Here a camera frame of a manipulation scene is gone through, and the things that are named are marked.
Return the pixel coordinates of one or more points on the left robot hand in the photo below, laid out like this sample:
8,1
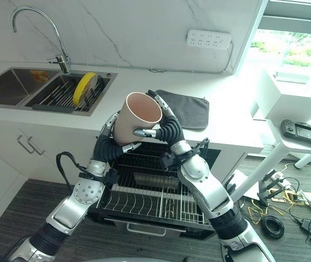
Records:
106,148

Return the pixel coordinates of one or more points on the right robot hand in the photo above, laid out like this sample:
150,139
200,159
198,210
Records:
169,128

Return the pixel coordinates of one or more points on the beige plastic cup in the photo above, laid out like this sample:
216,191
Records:
136,120

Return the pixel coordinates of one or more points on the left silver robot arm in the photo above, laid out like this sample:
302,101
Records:
70,202

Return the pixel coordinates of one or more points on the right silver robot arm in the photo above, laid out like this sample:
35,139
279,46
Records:
212,199

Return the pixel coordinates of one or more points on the black dishwasher drawer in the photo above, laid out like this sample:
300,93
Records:
155,218

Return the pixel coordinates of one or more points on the dark grey drying mat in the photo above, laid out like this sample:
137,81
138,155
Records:
186,110

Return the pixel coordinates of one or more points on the metal sink drying rack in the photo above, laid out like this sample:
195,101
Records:
67,95

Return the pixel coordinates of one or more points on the yellow plate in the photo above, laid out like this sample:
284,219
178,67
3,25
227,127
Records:
83,86

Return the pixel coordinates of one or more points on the stainless steel double sink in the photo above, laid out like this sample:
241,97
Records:
41,88

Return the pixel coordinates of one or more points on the white power strip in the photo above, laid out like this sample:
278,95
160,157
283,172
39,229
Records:
209,39

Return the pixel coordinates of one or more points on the white side table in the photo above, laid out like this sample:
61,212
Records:
289,152

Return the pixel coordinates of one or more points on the chrome gooseneck faucet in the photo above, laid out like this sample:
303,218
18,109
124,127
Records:
48,35

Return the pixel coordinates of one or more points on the white box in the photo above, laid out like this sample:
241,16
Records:
292,92

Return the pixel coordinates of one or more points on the black handheld controller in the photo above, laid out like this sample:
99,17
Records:
305,132

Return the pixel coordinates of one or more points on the black power adapter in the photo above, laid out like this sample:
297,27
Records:
305,224

